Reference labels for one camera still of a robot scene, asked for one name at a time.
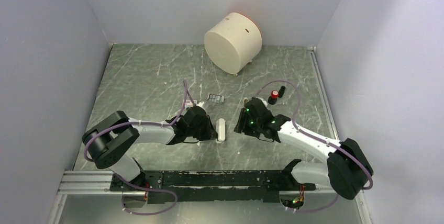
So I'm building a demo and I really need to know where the small black cylinder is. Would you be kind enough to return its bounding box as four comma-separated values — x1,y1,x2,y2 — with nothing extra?
277,86,286,98

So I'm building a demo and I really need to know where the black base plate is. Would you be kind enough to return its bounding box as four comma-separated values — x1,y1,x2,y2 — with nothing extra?
109,170,317,205

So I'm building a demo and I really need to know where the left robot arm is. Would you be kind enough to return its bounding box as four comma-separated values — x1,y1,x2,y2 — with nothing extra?
82,105,218,191

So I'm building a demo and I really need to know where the white red staple box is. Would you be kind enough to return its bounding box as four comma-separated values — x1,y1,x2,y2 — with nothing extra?
185,99,198,108

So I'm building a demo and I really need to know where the staple tray with staples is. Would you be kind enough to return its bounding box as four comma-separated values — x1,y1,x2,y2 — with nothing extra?
207,93,225,104

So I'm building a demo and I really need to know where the cream cylindrical stool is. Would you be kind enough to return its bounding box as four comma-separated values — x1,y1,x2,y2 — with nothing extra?
204,12,262,75

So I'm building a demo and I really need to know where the red black stamp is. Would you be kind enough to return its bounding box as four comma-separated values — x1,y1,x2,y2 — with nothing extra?
267,90,279,105

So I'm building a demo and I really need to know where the aluminium rail frame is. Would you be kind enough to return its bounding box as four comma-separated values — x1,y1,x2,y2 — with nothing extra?
50,43,373,223

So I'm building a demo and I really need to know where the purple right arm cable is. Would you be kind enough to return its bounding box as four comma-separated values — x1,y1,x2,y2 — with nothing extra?
254,80,374,214

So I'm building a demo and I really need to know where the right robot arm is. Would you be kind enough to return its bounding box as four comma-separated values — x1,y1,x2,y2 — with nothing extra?
234,97,374,200

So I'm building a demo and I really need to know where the white stapler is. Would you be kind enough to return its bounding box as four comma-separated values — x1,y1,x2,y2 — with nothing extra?
216,118,226,143

